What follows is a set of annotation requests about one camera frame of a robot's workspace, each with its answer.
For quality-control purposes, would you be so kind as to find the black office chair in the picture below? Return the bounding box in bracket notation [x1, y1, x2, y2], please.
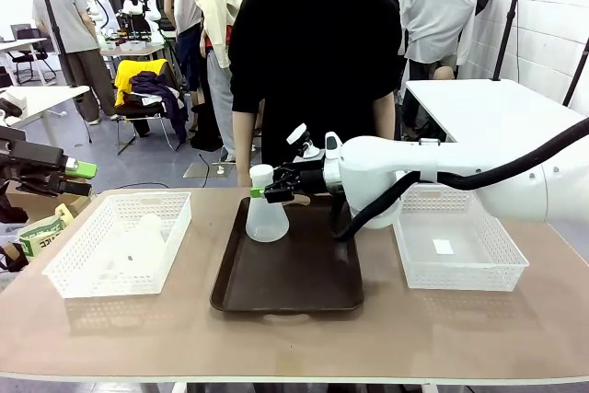
[7, 23, 57, 87]

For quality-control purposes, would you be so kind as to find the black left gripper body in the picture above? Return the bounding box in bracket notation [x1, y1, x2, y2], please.
[0, 128, 67, 182]

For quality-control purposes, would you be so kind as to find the metal floor plate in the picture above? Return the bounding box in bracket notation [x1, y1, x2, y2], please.
[182, 161, 246, 179]

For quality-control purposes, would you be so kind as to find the brown cardboard box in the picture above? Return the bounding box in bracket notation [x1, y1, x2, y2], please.
[3, 179, 92, 225]

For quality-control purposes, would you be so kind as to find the mannequin with cream shirt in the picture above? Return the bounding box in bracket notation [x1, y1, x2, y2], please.
[194, 0, 245, 163]

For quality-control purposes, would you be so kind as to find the mannequin with white shirt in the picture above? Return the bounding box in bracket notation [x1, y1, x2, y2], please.
[397, 0, 478, 81]

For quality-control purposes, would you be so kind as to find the white desk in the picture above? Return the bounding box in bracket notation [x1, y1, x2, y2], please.
[0, 85, 92, 146]

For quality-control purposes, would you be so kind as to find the dark brown serving tray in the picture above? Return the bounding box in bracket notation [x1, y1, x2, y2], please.
[209, 193, 365, 318]

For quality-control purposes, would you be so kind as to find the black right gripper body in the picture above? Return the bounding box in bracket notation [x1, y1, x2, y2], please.
[293, 167, 329, 196]

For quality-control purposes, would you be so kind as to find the black metal chair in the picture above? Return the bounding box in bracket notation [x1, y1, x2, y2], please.
[113, 98, 181, 156]

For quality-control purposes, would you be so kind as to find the background wooden work table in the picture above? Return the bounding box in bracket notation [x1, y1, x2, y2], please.
[98, 39, 166, 87]

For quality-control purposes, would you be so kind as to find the dark navy clothes pile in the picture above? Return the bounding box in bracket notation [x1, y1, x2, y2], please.
[129, 70, 190, 144]

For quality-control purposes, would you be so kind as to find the person right forearm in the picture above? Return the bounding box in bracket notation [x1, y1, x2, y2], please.
[231, 109, 264, 176]

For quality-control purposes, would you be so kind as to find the translucent conical flask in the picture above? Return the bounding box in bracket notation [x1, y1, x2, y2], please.
[108, 213, 169, 274]
[244, 163, 291, 243]

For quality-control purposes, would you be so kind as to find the yellow garment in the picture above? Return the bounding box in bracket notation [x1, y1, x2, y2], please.
[113, 59, 169, 108]

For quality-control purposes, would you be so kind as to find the white perforated plastic basket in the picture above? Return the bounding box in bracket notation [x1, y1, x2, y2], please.
[40, 191, 192, 299]
[392, 183, 530, 294]

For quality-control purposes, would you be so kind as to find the black tripod stand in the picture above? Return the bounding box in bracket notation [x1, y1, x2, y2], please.
[35, 0, 77, 88]
[491, 0, 528, 82]

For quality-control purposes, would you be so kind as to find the black corrugated cable hose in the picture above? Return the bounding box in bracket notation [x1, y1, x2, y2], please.
[332, 116, 589, 241]

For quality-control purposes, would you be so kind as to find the mannequin with white tank top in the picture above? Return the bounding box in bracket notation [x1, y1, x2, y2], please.
[164, 0, 204, 93]

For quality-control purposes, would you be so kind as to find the white side table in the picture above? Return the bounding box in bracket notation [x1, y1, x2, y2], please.
[403, 78, 589, 144]

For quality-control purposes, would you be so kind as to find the green white paper package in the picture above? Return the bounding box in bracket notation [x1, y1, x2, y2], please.
[17, 202, 75, 259]

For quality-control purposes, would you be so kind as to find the person left forearm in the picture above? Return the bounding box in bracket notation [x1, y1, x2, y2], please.
[374, 92, 398, 142]

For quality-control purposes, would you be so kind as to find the background person grey shirt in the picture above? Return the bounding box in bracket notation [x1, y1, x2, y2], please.
[30, 0, 118, 126]

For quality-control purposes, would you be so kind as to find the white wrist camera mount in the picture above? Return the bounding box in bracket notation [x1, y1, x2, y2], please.
[285, 122, 324, 160]

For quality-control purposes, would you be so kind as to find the person torso black shirt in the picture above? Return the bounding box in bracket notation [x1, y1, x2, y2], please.
[227, 0, 407, 190]

